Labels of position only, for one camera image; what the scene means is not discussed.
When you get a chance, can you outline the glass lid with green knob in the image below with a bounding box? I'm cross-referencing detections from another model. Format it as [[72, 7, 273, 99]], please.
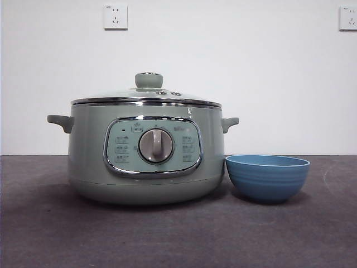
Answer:
[[71, 71, 223, 108]]

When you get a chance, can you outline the white wall socket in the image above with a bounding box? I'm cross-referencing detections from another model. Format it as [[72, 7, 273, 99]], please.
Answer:
[[103, 4, 129, 31], [339, 6, 357, 31]]

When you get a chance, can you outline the pale green electric steamer pot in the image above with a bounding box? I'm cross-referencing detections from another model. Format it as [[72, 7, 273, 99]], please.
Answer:
[[46, 102, 240, 207]]

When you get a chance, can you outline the blue ribbed bowl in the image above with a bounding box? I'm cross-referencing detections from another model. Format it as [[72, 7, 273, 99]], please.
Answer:
[[225, 155, 311, 204]]

